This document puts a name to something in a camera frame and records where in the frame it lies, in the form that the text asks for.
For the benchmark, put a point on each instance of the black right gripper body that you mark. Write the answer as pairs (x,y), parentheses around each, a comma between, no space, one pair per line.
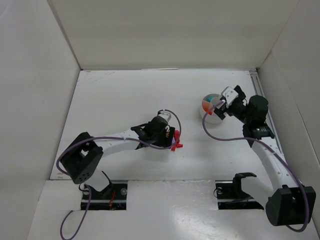
(223,110)

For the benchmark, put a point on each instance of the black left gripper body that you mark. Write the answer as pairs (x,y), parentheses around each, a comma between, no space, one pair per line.
(169,137)

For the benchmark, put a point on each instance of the orange curved lego piece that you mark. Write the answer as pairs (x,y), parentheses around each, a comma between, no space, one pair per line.
(206,106)

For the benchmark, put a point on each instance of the large teal lego brick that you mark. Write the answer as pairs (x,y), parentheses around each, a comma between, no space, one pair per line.
(213,98)

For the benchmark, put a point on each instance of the red lego wedge piece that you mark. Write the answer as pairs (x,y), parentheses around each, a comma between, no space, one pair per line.
(173,148)

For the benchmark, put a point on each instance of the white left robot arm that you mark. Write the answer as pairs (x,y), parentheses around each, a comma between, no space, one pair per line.
(81,158)

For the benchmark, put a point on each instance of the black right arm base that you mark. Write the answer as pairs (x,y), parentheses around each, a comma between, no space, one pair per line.
(230,196)

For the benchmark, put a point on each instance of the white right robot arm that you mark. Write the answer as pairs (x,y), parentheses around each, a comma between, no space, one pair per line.
(287,202)

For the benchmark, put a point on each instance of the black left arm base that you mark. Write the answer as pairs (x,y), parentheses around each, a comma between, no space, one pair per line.
(107,195)

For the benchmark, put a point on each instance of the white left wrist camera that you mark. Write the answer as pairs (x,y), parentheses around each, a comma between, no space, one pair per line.
(166,115)

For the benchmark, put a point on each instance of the aluminium rail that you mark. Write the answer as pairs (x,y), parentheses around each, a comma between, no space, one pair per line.
(264,105)

